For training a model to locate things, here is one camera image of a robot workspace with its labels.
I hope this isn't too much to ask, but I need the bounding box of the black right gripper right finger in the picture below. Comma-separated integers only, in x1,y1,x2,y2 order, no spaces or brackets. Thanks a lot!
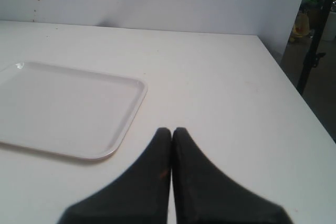
172,127,292,223

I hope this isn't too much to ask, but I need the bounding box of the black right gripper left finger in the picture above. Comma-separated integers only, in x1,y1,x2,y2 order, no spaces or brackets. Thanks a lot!
59,127,171,223

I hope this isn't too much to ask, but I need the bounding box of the white rectangular plastic tray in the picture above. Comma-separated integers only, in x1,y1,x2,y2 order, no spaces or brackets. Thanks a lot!
1,61,148,161

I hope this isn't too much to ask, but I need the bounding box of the yellow toy in background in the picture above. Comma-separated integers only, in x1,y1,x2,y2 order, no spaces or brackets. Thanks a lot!
289,11,310,42

